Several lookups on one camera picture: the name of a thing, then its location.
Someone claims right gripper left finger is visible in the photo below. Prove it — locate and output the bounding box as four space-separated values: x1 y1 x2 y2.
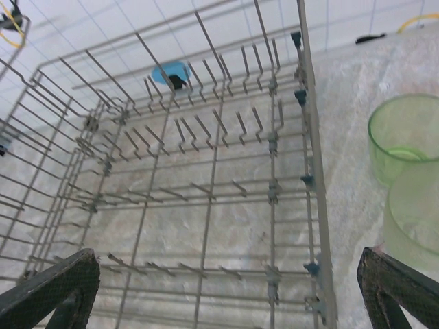
0 248 101 329

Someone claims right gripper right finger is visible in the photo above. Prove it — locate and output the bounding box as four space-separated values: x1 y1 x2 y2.
356 246 439 329

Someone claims pale green frosted cup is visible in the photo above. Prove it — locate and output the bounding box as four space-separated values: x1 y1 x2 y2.
383 164 439 271

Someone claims bright green translucent cup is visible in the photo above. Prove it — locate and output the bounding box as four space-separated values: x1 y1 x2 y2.
367 94 439 188

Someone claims blue round dolphin sticker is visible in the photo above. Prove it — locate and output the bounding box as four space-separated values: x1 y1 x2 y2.
150 60 191 92

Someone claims grey wire dish rack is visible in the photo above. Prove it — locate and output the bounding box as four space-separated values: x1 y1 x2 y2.
0 0 339 329

